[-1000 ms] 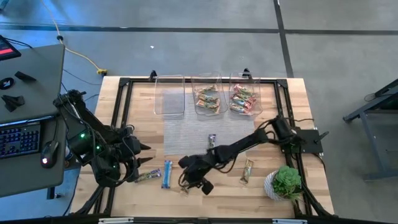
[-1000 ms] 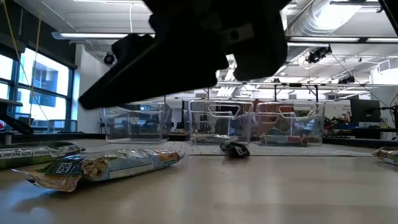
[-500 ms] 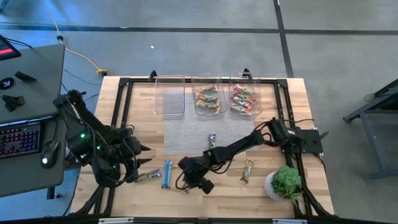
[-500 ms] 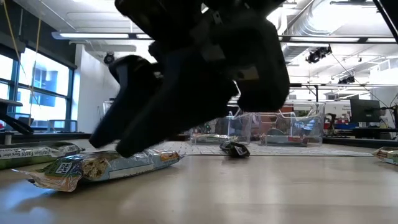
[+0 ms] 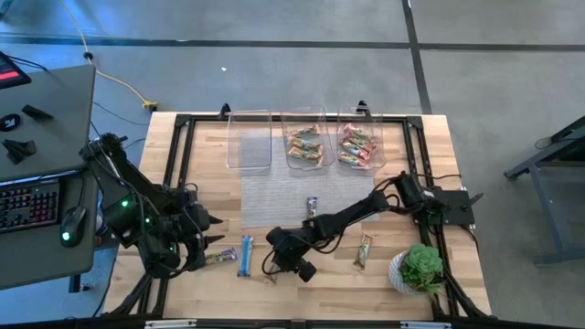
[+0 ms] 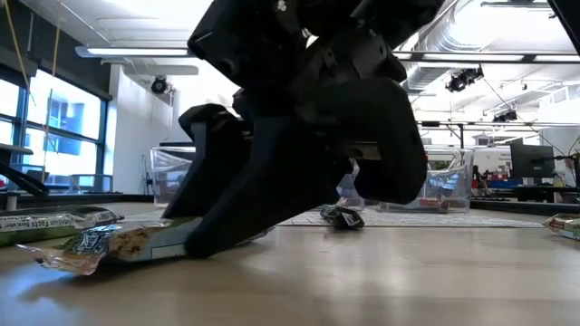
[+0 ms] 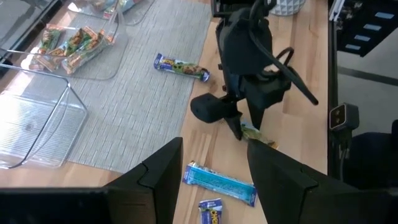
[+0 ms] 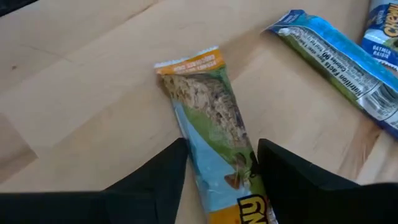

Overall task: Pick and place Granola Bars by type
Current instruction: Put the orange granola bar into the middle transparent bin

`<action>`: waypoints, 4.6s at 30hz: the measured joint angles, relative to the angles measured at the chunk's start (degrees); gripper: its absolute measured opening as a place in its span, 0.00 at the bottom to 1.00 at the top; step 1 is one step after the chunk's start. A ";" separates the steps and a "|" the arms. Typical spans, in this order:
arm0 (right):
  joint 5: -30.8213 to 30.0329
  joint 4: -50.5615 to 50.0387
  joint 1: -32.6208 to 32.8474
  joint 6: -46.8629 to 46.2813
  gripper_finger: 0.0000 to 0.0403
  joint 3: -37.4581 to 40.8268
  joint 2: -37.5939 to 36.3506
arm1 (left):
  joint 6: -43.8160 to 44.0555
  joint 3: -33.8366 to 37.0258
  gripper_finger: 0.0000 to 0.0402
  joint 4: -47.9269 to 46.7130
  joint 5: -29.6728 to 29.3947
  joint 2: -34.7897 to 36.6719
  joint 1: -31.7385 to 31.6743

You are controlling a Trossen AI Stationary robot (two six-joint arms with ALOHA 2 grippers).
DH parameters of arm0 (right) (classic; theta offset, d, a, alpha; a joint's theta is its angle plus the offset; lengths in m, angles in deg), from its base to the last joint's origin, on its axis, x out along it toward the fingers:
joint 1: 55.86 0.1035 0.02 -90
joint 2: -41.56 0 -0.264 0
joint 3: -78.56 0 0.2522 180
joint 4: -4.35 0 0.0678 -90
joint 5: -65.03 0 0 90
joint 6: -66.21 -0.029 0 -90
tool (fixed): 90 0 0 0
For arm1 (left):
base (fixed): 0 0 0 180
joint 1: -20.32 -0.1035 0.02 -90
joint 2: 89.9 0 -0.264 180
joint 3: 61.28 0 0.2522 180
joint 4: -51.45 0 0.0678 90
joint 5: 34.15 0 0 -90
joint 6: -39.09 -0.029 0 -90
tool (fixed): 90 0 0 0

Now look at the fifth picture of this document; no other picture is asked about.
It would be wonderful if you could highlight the green succulent plant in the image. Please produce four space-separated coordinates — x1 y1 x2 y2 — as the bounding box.
399 243 447 294

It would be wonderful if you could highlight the clear plastic bin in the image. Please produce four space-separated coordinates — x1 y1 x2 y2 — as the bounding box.
335 105 388 171
280 105 336 173
226 109 273 171

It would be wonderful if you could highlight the green orange granola bar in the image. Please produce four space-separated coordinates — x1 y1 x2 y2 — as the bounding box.
290 138 324 154
287 148 324 166
287 125 321 141

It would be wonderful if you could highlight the grey woven placemat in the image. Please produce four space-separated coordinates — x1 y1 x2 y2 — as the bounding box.
240 130 380 228

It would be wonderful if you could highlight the black angular plastic piece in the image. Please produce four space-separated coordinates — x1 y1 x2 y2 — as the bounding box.
1 139 37 165

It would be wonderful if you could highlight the white patterned plant pot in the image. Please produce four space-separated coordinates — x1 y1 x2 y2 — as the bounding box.
387 250 415 296

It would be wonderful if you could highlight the black flat strip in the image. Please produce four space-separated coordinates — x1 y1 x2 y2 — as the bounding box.
21 103 55 123

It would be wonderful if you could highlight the black computer keyboard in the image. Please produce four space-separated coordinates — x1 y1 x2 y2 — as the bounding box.
0 177 61 234

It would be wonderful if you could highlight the black floor cable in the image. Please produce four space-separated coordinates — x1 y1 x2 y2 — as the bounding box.
89 100 151 152

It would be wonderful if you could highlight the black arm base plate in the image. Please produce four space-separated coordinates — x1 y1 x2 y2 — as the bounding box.
429 188 484 226

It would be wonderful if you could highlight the grey side desk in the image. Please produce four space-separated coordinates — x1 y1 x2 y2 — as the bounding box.
0 63 100 292

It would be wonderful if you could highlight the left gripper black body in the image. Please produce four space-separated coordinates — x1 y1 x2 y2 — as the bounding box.
182 203 211 271

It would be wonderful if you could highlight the blue granola bar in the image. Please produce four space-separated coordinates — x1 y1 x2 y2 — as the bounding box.
237 235 255 279

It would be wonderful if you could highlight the black cable bundle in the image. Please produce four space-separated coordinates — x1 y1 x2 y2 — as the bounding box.
433 269 490 319
107 271 170 317

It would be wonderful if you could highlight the yellow floor cable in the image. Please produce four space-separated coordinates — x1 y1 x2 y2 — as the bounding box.
60 0 150 107

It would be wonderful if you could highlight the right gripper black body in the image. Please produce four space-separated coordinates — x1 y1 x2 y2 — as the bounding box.
265 227 318 283

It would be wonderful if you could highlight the white metal bracket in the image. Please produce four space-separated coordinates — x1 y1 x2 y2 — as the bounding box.
144 319 197 329
400 321 452 329

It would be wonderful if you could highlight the black round disc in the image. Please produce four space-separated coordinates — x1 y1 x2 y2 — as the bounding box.
0 112 22 133

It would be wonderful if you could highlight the dark metal cart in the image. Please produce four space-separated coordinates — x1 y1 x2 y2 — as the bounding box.
504 116 585 267

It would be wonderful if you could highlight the dark tablet screen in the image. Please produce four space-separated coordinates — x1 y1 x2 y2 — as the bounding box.
0 50 32 90

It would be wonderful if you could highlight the black computer mouse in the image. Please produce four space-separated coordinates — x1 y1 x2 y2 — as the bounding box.
58 206 88 249

